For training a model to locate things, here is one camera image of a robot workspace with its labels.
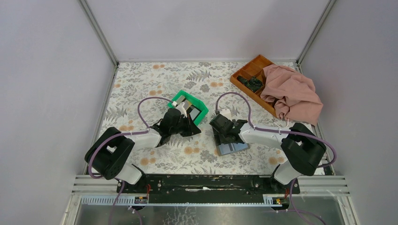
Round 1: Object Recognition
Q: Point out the grey leather card holder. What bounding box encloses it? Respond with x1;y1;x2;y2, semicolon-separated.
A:
216;143;250;156

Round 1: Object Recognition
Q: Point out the green plastic bin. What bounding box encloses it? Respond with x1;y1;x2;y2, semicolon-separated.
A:
168;90;209;126

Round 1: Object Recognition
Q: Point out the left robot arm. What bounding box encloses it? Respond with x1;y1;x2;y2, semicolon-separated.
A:
84;109;201;185

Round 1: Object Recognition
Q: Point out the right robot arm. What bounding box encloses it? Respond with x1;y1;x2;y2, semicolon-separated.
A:
209;113;327;185

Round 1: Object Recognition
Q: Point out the card stack in bin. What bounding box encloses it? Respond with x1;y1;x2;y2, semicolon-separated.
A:
182;99;201;121

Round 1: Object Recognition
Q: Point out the floral table mat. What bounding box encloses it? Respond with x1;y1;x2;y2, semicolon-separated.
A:
100;62;294;174

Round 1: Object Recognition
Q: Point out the dark green patterned cloth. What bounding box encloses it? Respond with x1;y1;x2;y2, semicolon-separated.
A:
237;76;263;92

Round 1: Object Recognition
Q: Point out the orange compartment tray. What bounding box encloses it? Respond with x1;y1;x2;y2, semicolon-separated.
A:
230;54;276;117

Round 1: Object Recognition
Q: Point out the pink cloth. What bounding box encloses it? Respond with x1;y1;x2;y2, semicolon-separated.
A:
260;64;323;126

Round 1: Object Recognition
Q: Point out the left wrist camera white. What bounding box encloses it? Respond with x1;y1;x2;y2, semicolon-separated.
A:
176;100;191;117

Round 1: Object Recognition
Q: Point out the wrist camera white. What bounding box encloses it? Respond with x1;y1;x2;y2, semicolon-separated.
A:
219;108;232;120
176;100;191;117

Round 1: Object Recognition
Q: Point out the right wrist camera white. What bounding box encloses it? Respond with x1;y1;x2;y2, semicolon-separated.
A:
219;108;232;120

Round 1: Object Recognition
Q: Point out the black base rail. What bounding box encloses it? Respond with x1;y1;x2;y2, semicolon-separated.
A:
116;174;300;204

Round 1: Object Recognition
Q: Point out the aluminium frame post left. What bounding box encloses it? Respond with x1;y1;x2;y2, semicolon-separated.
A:
77;0;119;67

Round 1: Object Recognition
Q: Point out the aluminium frame post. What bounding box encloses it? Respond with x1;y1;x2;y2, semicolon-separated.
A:
77;0;119;67
296;0;337;67

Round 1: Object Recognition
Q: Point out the aluminium frame post right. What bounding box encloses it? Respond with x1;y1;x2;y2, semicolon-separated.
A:
296;0;337;67

